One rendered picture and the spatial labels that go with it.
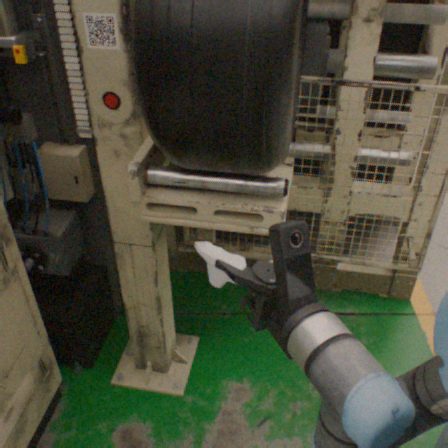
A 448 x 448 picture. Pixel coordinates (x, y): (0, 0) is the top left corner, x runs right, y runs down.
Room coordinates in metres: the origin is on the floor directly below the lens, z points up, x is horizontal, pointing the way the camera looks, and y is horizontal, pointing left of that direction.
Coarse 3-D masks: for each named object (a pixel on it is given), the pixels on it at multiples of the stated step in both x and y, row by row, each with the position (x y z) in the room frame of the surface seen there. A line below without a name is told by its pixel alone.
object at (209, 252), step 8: (200, 248) 0.54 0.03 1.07; (208, 248) 0.53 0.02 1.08; (216, 248) 0.54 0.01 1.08; (208, 256) 0.52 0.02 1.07; (216, 256) 0.52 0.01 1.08; (224, 256) 0.52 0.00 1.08; (232, 256) 0.52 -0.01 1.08; (240, 256) 0.52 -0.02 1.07; (208, 264) 0.53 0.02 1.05; (232, 264) 0.50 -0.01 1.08; (240, 264) 0.50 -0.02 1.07; (208, 272) 0.53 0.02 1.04; (216, 272) 0.52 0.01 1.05; (224, 272) 0.51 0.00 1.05; (216, 280) 0.52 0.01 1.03; (224, 280) 0.51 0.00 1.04
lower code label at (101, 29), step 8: (88, 16) 1.11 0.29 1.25; (96, 16) 1.11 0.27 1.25; (104, 16) 1.10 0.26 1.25; (112, 16) 1.10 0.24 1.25; (88, 24) 1.11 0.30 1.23; (96, 24) 1.11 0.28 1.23; (104, 24) 1.10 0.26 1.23; (112, 24) 1.10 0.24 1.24; (88, 32) 1.11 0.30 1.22; (96, 32) 1.11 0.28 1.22; (104, 32) 1.10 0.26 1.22; (112, 32) 1.10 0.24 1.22; (88, 40) 1.11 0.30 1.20; (96, 40) 1.11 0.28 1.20; (104, 40) 1.10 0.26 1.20; (112, 40) 1.10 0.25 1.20; (112, 48) 1.10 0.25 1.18
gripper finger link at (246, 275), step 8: (216, 264) 0.51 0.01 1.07; (224, 264) 0.50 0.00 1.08; (232, 272) 0.49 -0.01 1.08; (240, 272) 0.49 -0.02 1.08; (248, 272) 0.49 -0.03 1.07; (232, 280) 0.48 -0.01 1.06; (240, 280) 0.48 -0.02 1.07; (248, 280) 0.47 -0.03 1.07; (256, 280) 0.47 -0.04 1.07; (256, 288) 0.47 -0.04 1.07
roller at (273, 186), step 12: (156, 168) 1.03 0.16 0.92; (168, 168) 1.03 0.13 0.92; (180, 168) 1.02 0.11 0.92; (156, 180) 1.01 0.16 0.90; (168, 180) 1.00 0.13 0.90; (180, 180) 1.00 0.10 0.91; (192, 180) 0.99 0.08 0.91; (204, 180) 0.99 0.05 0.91; (216, 180) 0.99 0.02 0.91; (228, 180) 0.98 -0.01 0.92; (240, 180) 0.98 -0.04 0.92; (252, 180) 0.98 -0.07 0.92; (264, 180) 0.97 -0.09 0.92; (276, 180) 0.97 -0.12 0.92; (288, 180) 0.98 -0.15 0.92; (252, 192) 0.97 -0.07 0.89; (264, 192) 0.96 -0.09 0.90; (276, 192) 0.96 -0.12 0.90
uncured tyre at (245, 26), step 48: (144, 0) 0.93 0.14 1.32; (192, 0) 0.90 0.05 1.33; (240, 0) 0.89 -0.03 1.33; (288, 0) 0.90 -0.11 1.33; (144, 48) 0.90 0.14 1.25; (192, 48) 0.87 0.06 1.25; (240, 48) 0.85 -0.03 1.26; (288, 48) 0.87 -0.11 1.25; (144, 96) 0.90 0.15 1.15; (192, 96) 0.86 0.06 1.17; (240, 96) 0.84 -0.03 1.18; (288, 96) 0.87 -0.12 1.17; (192, 144) 0.89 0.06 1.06; (240, 144) 0.86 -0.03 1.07; (288, 144) 0.96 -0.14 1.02
